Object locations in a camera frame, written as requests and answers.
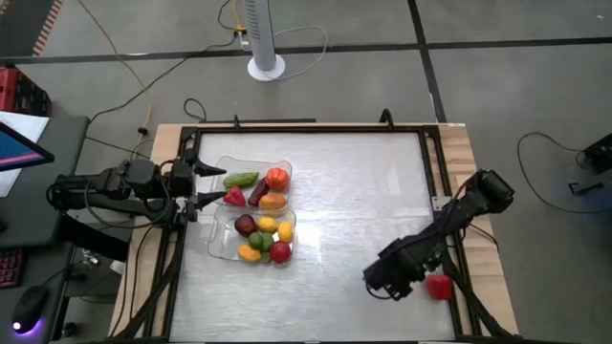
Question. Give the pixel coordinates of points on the red bell pepper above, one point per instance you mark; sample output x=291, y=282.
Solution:
x=441, y=286

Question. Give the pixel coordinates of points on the red plastic crate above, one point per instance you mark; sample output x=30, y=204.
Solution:
x=21, y=91

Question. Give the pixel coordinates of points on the power strip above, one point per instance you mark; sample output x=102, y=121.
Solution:
x=240, y=32

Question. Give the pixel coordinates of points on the orange yellow bell pepper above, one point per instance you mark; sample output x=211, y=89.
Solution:
x=273, y=201

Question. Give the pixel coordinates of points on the white paper sheet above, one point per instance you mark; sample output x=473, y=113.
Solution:
x=26, y=125

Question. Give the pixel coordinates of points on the white tower fan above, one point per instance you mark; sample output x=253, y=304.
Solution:
x=260, y=33

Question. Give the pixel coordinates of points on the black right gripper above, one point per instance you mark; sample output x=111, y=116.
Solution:
x=394, y=274

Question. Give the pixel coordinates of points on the dark grey desk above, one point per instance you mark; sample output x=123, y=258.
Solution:
x=28, y=224

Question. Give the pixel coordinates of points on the dark red apple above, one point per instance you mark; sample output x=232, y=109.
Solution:
x=245, y=225

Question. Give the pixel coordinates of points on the green cucumber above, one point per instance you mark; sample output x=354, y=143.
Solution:
x=240, y=179

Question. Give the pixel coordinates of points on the orange yellow mango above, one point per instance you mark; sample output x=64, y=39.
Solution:
x=249, y=252

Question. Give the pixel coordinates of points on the black computer mouse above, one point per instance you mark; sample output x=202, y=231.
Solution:
x=28, y=308

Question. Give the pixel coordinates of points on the black aluminium table frame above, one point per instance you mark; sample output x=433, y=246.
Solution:
x=358, y=128

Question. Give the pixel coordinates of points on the orange tomato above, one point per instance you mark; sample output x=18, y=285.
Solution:
x=277, y=178

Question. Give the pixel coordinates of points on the yellow lemon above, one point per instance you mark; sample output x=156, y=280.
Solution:
x=285, y=231
x=268, y=224

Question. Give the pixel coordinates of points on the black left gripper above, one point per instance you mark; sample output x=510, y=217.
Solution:
x=184, y=181

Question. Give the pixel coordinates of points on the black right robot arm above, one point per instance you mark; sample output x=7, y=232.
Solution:
x=461, y=212

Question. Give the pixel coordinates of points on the green lime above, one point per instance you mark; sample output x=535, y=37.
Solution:
x=255, y=240
x=268, y=242

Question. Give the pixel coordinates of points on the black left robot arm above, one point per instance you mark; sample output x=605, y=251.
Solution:
x=117, y=186

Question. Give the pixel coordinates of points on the computer monitor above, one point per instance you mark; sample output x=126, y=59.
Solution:
x=19, y=150

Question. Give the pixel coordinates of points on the black floor device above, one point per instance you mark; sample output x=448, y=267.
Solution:
x=597, y=157

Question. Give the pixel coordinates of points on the backlit keyboard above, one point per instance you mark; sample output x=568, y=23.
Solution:
x=9, y=267

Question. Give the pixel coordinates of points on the clear plastic basket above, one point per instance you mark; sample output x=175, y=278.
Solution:
x=225, y=162
x=220, y=243

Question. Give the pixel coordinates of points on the red round fruit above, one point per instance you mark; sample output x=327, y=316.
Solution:
x=280, y=251

